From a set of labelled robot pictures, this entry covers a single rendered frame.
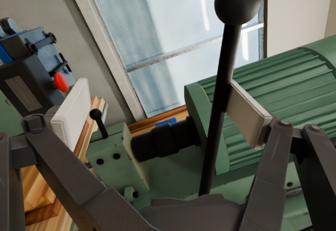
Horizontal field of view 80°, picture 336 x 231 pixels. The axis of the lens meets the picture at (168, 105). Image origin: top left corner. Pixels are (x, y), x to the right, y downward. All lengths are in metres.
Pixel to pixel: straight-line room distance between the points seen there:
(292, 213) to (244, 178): 0.12
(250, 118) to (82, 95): 0.13
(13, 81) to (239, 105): 0.28
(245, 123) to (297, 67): 0.23
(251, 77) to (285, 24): 1.80
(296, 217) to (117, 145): 0.36
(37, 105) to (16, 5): 1.51
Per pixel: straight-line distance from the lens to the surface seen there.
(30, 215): 0.39
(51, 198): 0.38
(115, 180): 0.41
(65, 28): 1.75
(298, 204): 0.51
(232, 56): 0.18
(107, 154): 0.37
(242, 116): 0.18
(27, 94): 0.33
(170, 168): 0.46
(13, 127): 0.37
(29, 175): 0.36
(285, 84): 0.36
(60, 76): 0.34
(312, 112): 0.37
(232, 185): 0.42
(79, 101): 0.17
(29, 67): 0.32
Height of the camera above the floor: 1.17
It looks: 1 degrees down
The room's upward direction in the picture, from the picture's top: 71 degrees clockwise
